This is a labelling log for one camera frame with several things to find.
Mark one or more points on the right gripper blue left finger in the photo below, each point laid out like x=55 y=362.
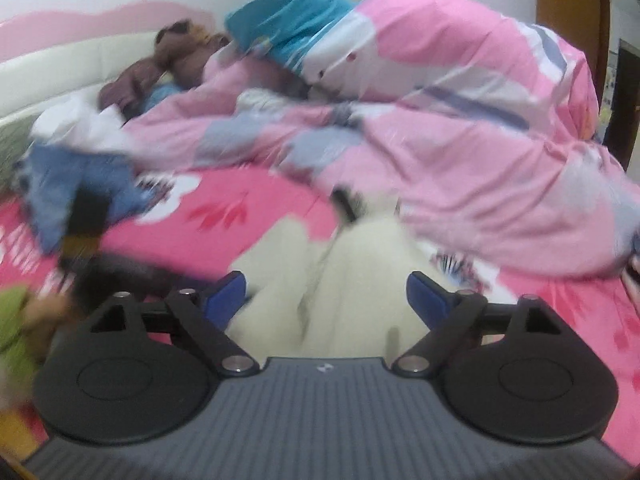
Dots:
x=202 y=318

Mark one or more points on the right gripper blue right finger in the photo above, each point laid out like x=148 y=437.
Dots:
x=450 y=318

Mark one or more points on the beige zip-up jacket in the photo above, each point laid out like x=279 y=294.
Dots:
x=345 y=297

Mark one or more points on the person's left hand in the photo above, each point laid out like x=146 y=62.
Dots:
x=46 y=312

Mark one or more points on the green fuzzy left sleeve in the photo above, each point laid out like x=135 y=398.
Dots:
x=18 y=366

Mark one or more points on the blue denim garment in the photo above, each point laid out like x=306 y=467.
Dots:
x=49 y=176

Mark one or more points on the pink patterned duvet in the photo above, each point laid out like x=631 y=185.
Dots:
x=482 y=126

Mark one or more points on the white padded headboard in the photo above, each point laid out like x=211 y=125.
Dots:
x=34 y=80

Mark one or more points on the brown plush toy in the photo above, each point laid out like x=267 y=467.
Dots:
x=181 y=52

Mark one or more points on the teal blue pillow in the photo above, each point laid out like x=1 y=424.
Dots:
x=283 y=31

